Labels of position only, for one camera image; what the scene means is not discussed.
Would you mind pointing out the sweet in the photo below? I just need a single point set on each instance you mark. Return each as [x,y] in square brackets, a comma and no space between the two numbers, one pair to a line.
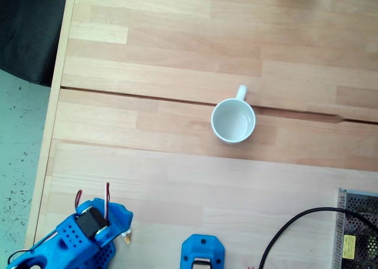
[127,239]

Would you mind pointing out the white ceramic mug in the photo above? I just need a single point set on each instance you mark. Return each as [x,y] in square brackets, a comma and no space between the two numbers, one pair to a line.
[233,121]

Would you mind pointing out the light wooden board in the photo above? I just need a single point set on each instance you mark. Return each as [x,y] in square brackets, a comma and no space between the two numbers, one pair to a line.
[206,198]

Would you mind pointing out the dark grey cushion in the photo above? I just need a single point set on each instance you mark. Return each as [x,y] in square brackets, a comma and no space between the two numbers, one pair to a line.
[29,30]

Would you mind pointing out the perforated metal power supply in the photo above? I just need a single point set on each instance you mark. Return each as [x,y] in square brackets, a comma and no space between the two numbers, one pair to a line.
[358,236]

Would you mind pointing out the blue printed post mount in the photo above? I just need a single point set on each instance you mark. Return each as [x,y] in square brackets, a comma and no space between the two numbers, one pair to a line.
[203,246]

